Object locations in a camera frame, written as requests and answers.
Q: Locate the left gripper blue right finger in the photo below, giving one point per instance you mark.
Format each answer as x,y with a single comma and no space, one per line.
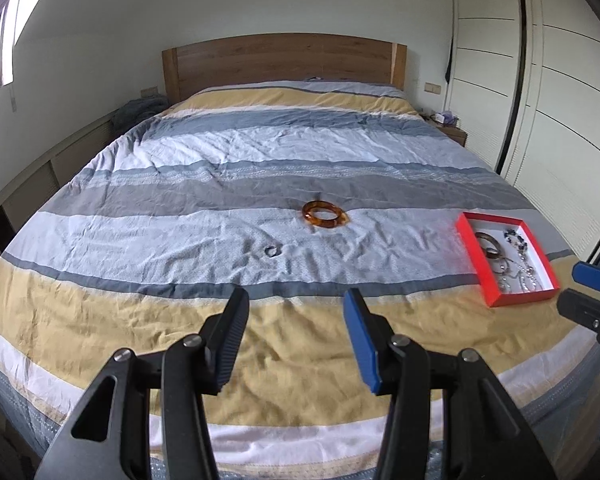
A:
370,339

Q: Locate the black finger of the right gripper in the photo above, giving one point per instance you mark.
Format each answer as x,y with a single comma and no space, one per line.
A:
579,308

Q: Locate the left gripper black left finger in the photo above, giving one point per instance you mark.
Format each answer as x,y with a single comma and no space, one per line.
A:
222,334

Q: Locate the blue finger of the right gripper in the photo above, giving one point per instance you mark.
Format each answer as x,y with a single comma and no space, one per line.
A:
586,274

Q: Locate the red shallow box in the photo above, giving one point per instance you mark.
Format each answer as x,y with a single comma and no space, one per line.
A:
532,278

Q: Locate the dark olive bangle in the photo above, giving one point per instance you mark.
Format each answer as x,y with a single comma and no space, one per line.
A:
490,246

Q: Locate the amber translucent bangle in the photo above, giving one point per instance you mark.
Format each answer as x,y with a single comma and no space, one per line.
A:
324,215

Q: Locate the thin silver bangle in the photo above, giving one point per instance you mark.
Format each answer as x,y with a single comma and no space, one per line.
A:
501,265

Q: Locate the striped bed quilt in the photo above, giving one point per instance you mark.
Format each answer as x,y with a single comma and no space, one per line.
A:
152,235

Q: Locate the wooden nightstand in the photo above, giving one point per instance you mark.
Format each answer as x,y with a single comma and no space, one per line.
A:
456,134

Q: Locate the tissue box on nightstand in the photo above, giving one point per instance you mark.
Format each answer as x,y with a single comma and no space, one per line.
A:
445,118

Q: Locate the white sliding wardrobe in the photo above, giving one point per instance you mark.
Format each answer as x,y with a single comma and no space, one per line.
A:
525,86

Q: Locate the dark clothing pile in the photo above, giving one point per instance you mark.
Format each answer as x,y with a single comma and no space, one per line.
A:
135,111

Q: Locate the low white shelf unit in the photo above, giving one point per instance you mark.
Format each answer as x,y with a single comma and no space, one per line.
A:
28,191

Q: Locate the wooden headboard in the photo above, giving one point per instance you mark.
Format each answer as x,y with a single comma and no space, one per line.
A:
281,56

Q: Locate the wall switch panel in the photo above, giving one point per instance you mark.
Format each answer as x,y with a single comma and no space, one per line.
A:
432,88

